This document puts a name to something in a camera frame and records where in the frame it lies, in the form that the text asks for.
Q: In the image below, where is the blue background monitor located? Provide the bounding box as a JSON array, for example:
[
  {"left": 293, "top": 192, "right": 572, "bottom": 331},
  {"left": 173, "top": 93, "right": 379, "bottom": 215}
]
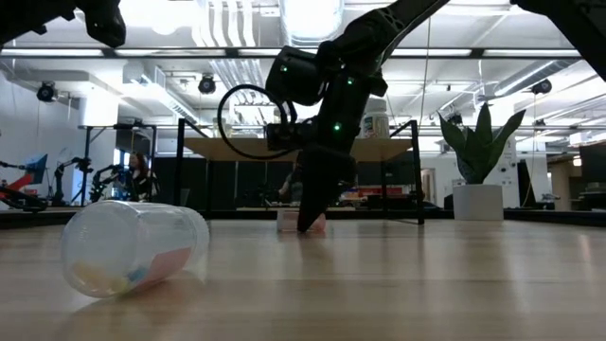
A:
[{"left": 26, "top": 153, "right": 49, "bottom": 186}]

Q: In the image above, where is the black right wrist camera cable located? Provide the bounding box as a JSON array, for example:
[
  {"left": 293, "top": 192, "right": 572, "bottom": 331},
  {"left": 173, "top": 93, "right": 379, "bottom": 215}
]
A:
[{"left": 217, "top": 83, "right": 297, "bottom": 161}]

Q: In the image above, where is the person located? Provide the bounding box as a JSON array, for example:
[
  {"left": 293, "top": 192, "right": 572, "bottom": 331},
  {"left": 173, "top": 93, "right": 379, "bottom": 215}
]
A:
[
  {"left": 277, "top": 163, "right": 304, "bottom": 204},
  {"left": 123, "top": 151, "right": 161, "bottom": 203}
]

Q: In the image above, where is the red background object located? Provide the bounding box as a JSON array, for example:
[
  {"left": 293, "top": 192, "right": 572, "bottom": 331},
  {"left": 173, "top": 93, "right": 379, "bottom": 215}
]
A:
[{"left": 0, "top": 170, "right": 37, "bottom": 200}]

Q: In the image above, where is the wooden shelf with black legs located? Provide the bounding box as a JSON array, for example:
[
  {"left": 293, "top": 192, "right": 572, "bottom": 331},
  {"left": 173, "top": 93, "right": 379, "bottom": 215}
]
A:
[{"left": 177, "top": 117, "right": 426, "bottom": 226}]

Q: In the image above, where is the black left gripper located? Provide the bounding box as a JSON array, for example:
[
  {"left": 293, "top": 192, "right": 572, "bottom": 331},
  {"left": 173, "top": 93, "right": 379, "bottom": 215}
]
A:
[{"left": 75, "top": 0, "right": 127, "bottom": 48}]

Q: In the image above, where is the background black metal frame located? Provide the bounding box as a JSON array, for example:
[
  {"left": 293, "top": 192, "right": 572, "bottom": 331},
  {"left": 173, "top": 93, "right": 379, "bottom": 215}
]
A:
[{"left": 78, "top": 123, "right": 158, "bottom": 205}]

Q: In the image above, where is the silver air duct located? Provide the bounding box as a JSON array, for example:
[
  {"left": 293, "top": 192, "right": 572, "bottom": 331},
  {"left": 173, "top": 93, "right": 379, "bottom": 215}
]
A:
[{"left": 278, "top": 0, "right": 346, "bottom": 48}]

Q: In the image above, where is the black background monitor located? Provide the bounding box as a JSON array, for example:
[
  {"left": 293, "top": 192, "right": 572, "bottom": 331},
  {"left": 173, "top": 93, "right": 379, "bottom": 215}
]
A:
[{"left": 579, "top": 141, "right": 606, "bottom": 190}]

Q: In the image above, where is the black ceiling spotlight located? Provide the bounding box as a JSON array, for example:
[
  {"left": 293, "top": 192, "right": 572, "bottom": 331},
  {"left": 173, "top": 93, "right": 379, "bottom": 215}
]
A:
[
  {"left": 36, "top": 81, "right": 57, "bottom": 103},
  {"left": 530, "top": 78, "right": 553, "bottom": 96},
  {"left": 197, "top": 74, "right": 218, "bottom": 96}
]

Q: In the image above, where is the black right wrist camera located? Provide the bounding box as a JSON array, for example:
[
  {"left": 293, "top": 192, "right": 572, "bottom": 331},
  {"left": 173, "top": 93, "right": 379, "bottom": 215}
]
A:
[{"left": 264, "top": 117, "right": 313, "bottom": 153}]

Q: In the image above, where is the red translucent vial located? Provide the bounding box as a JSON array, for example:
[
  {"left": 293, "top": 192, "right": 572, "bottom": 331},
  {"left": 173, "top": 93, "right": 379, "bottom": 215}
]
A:
[{"left": 276, "top": 209, "right": 329, "bottom": 234}]

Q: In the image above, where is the snake plant in white pot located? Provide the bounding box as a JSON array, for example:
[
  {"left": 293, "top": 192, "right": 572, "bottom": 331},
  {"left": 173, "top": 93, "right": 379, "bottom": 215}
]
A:
[{"left": 438, "top": 102, "right": 527, "bottom": 222}]

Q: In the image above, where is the clear vial with coloured pills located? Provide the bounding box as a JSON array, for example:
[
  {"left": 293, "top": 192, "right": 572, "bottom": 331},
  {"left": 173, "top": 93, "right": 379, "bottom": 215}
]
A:
[{"left": 60, "top": 200, "right": 211, "bottom": 299}]

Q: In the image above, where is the medium white-capped labelled bottle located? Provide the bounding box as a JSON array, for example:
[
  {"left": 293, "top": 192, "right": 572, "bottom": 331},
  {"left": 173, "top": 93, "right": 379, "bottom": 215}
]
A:
[{"left": 363, "top": 112, "right": 391, "bottom": 139}]

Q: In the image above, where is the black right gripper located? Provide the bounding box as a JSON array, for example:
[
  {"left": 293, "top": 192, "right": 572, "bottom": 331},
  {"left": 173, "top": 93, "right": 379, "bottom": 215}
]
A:
[{"left": 296, "top": 65, "right": 388, "bottom": 233}]

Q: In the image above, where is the black background partition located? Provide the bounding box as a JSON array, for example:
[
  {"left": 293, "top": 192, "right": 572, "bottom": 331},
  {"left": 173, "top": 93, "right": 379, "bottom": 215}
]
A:
[{"left": 151, "top": 155, "right": 280, "bottom": 209}]

